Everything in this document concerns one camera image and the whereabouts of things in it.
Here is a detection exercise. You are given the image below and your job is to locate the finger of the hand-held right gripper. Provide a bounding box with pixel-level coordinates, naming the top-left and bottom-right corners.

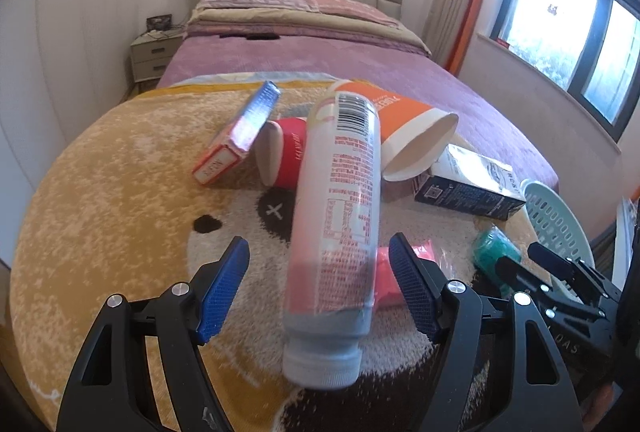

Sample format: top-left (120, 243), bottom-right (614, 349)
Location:
top-left (495, 256), bottom-right (555, 311)
top-left (529, 243), bottom-right (621, 307)

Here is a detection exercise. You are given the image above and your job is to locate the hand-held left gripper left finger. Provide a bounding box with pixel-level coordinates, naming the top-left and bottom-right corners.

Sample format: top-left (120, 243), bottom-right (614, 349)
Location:
top-left (59, 236), bottom-right (251, 432)

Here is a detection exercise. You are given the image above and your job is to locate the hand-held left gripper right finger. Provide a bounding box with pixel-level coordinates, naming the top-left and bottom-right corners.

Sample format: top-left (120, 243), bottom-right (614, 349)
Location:
top-left (389, 233), bottom-right (586, 432)

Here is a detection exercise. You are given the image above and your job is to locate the pink packet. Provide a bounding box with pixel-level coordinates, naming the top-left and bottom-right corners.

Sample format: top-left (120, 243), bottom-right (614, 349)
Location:
top-left (374, 239), bottom-right (441, 307)

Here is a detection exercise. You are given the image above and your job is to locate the light blue perforated basket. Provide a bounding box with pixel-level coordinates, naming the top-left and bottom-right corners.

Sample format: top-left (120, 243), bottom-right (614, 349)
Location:
top-left (520, 180), bottom-right (596, 285)

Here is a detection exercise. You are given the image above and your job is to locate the teal green bottle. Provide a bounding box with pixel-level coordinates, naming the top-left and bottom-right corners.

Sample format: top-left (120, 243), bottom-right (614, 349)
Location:
top-left (472, 226), bottom-right (523, 273)

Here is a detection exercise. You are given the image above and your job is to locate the dark blue white carton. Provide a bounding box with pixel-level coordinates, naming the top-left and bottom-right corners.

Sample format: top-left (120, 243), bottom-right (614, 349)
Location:
top-left (413, 144), bottom-right (527, 220)

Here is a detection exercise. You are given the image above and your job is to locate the white plastic bottle pink label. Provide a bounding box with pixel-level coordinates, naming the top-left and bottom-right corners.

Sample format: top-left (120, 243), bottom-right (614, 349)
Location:
top-left (281, 92), bottom-right (383, 389)

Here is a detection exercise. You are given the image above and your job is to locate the red paper cup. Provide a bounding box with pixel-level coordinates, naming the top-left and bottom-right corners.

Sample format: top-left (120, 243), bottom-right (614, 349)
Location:
top-left (255, 116), bottom-right (309, 189)

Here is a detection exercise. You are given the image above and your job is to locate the red white box blue side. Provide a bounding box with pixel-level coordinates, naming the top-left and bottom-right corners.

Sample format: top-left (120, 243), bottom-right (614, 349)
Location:
top-left (192, 80), bottom-right (281, 186)

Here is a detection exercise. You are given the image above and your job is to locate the yellow printed blanket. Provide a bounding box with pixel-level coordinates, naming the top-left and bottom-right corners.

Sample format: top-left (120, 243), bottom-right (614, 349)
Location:
top-left (10, 76), bottom-right (596, 432)

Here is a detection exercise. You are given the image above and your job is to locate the white nightstand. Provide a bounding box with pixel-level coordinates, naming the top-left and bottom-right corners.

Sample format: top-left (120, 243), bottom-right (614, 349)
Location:
top-left (130, 33), bottom-right (185, 85)

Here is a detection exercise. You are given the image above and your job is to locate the bed with purple cover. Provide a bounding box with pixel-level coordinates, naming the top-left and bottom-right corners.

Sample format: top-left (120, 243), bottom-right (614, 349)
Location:
top-left (157, 24), bottom-right (560, 193)

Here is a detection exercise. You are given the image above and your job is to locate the dark framed window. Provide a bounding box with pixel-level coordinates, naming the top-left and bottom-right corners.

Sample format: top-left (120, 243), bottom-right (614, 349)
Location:
top-left (490, 0), bottom-right (640, 143)

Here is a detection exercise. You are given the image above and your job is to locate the beige folded quilt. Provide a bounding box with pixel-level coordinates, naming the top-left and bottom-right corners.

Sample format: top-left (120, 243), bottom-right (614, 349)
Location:
top-left (186, 6), bottom-right (433, 57)

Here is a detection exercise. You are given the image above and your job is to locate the pink pillow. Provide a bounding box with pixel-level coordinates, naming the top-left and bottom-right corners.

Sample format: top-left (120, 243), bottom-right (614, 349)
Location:
top-left (302, 0), bottom-right (401, 25)

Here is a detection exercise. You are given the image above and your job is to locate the white wardrobe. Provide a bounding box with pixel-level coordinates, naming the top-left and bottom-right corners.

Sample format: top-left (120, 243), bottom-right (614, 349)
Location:
top-left (0, 0), bottom-right (151, 267)

